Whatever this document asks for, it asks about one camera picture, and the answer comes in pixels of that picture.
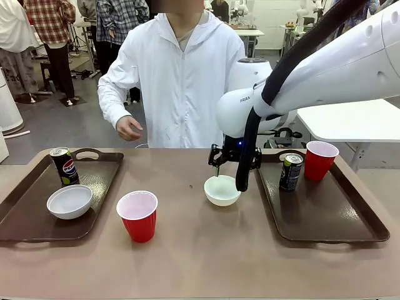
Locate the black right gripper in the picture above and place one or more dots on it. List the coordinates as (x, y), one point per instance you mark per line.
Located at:
(233, 150)

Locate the white bowl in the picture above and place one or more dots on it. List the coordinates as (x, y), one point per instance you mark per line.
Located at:
(222, 195)
(69, 203)

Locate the black Pepsi can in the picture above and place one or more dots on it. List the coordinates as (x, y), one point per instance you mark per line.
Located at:
(290, 175)
(67, 168)

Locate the red plastic cup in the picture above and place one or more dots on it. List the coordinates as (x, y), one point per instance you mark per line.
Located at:
(138, 222)
(320, 165)

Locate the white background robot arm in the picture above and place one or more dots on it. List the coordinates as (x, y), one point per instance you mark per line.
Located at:
(301, 12)
(239, 9)

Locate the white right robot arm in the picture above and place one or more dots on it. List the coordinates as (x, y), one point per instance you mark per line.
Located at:
(343, 62)

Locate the person's right forearm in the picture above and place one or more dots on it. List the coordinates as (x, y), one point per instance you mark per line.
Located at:
(111, 100)

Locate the person's right hand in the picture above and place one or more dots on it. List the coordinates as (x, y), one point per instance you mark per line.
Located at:
(128, 128)

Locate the black grey floor equipment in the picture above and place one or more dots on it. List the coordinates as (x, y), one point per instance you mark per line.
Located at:
(282, 139)

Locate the person in white hooded jacket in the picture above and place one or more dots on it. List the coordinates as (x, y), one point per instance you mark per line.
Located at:
(181, 87)

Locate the dark brown serving tray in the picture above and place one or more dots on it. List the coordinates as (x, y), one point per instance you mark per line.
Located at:
(28, 215)
(322, 212)

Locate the white background table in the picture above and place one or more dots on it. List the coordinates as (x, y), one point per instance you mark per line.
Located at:
(250, 32)

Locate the person in dark clothes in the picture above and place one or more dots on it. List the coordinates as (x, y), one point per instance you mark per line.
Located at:
(220, 11)

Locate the person in grey plaid shirt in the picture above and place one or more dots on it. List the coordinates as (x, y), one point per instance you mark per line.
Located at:
(115, 18)

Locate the black stool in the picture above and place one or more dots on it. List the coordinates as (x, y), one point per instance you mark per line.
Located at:
(45, 67)

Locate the white tube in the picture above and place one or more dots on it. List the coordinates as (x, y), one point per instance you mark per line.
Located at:
(17, 133)

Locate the person in red plaid shirt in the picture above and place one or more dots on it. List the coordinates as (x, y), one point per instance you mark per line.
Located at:
(50, 18)

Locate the white cylindrical air purifier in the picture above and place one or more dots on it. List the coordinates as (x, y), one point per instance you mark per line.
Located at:
(9, 106)

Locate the person in white top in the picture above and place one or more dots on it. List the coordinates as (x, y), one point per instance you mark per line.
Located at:
(12, 28)

